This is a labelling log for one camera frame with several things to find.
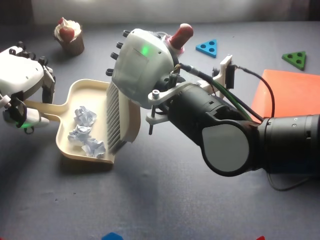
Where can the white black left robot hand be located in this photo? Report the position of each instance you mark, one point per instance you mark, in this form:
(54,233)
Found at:
(20,72)

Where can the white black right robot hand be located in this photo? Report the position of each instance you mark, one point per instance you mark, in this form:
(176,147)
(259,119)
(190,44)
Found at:
(142,70)

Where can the cream plastic dustpan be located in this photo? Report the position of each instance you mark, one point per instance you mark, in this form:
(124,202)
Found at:
(97,100)

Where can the white paper ball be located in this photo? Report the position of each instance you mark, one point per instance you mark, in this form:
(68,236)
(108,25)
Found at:
(78,135)
(93,148)
(85,116)

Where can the toy cupcake with strawberry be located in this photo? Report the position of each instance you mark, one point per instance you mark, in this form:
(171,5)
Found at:
(72,42)

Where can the white backdrop sheet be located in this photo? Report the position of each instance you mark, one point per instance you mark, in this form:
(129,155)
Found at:
(160,10)

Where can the blue triangle with three holes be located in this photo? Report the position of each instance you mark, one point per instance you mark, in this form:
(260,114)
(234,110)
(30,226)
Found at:
(207,47)

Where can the grey table cloth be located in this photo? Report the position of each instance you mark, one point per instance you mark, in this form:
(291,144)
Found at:
(160,200)

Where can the large orange box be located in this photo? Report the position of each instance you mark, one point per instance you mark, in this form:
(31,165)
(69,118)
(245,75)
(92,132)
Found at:
(295,92)

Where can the green triangle with three holes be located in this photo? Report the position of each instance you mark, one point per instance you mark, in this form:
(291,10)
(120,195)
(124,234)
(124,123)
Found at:
(300,67)

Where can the blue hexagonal block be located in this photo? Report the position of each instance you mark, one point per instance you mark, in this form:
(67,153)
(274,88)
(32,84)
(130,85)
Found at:
(112,237)

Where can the small red block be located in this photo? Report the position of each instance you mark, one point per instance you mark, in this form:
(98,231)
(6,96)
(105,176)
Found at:
(260,238)

